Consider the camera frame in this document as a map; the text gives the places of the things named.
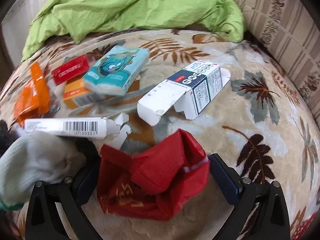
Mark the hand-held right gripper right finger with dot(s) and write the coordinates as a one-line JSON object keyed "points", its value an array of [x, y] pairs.
{"points": [[226, 180]]}

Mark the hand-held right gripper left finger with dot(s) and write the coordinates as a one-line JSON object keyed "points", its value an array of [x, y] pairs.
{"points": [[86, 187]]}

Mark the white sock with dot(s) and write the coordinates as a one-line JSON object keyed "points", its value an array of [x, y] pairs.
{"points": [[32, 160]]}

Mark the long white barcode box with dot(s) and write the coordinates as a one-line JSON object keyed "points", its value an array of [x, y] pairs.
{"points": [[62, 126]]}

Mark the red plastic bag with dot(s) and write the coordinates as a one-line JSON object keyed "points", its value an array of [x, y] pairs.
{"points": [[155, 170]]}

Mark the orange cardboard box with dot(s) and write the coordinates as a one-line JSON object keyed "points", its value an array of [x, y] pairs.
{"points": [[75, 97]]}

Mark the white and blue medicine box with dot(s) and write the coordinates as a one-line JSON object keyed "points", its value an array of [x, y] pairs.
{"points": [[190, 90]]}

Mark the orange foil wrapper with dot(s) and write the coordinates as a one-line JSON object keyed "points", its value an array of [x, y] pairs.
{"points": [[30, 97]]}

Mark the red cigarette pack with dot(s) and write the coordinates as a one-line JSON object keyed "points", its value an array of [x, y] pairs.
{"points": [[70, 71]]}

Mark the teal tissue packet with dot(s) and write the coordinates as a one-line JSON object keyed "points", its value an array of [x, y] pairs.
{"points": [[112, 72]]}

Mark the leaf print blanket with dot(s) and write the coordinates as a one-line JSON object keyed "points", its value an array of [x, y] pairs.
{"points": [[250, 120]]}

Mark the striped beige pillow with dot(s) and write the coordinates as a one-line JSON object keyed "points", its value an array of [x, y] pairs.
{"points": [[282, 30]]}

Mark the green quilt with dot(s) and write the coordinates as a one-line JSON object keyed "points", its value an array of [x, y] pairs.
{"points": [[125, 5]]}

